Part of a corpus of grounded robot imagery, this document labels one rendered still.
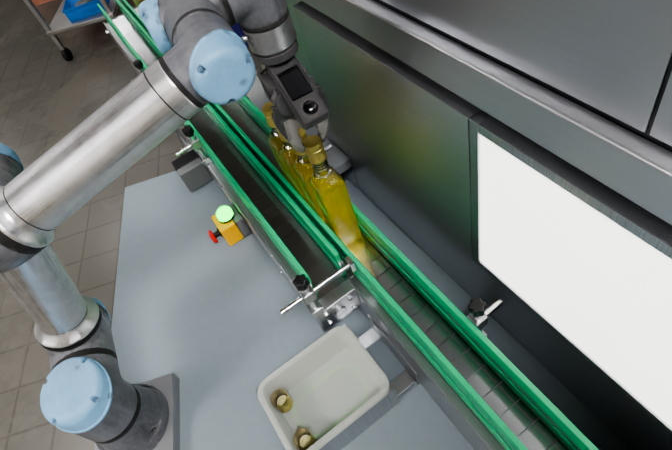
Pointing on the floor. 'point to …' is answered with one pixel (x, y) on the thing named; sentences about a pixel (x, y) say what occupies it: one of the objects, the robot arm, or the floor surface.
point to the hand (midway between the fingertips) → (312, 144)
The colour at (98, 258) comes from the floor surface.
